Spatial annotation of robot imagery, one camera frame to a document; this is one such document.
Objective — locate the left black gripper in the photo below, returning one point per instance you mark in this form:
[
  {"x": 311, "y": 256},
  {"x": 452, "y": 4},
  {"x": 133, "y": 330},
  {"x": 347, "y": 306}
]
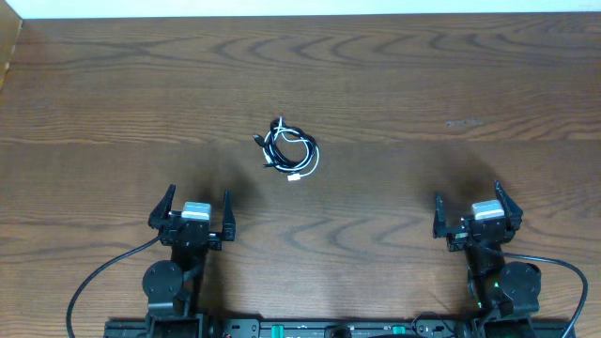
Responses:
[{"x": 168, "y": 227}]

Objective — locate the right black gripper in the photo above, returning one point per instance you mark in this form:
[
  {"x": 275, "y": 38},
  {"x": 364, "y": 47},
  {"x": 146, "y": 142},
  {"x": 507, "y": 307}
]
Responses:
[{"x": 457, "y": 236}]

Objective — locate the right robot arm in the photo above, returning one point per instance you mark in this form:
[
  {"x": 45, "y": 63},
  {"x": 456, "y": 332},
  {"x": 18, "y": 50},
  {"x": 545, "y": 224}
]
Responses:
[{"x": 506, "y": 292}]

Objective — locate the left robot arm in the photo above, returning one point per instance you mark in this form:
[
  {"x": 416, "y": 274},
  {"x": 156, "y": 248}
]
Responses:
[{"x": 173, "y": 286}]

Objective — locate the wooden panel at left edge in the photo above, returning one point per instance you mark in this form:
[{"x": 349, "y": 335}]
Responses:
[{"x": 10, "y": 28}]

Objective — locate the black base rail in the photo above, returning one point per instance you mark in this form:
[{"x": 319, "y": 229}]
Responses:
[{"x": 427, "y": 326}]

